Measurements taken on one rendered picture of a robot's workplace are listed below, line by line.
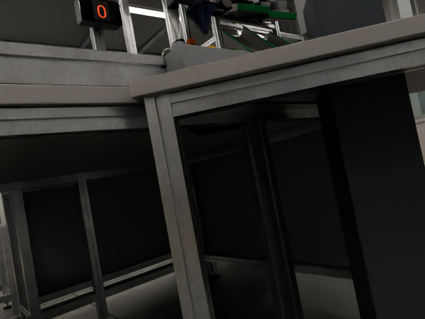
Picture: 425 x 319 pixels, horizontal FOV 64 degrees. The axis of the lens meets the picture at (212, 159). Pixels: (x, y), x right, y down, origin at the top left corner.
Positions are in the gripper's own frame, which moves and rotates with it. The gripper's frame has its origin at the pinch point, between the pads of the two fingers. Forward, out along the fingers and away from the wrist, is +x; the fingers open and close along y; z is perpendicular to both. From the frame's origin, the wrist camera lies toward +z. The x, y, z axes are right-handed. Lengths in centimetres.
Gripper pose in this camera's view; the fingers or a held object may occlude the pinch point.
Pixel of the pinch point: (203, 21)
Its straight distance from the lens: 101.1
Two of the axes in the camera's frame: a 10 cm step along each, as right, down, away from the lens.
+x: 1.8, 9.8, -0.5
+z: 5.8, -1.5, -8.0
